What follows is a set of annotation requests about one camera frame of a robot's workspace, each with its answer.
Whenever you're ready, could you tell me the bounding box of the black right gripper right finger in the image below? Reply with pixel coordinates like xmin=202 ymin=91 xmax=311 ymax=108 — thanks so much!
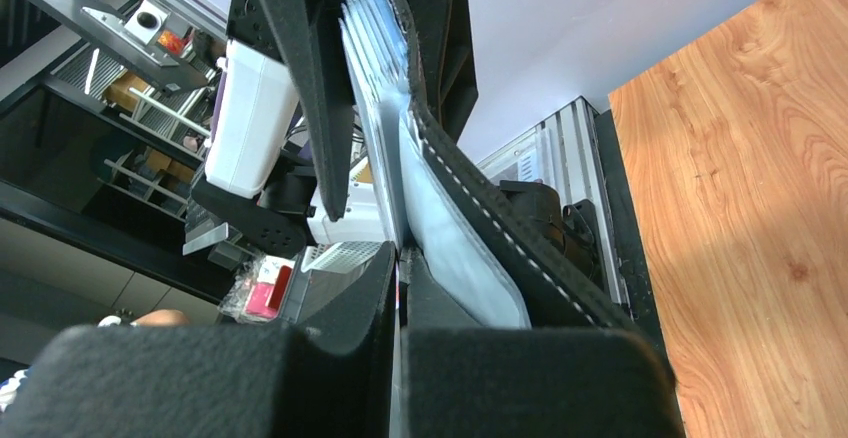
xmin=400 ymin=248 xmax=685 ymax=437

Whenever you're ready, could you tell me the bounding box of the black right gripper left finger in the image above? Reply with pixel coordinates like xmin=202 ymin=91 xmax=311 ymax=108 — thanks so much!
xmin=1 ymin=243 xmax=396 ymax=437

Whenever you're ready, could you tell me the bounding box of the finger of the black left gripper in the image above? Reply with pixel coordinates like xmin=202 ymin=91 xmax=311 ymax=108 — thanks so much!
xmin=407 ymin=0 xmax=479 ymax=142
xmin=260 ymin=0 xmax=353 ymax=221

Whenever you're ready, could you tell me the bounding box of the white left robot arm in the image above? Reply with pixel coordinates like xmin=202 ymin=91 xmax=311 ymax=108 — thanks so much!
xmin=191 ymin=0 xmax=592 ymax=285

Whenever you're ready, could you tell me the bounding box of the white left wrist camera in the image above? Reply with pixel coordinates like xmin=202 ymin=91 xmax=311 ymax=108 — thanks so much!
xmin=204 ymin=39 xmax=298 ymax=198

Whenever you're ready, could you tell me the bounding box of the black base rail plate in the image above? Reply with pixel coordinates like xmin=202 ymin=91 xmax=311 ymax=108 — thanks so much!
xmin=594 ymin=110 xmax=667 ymax=355

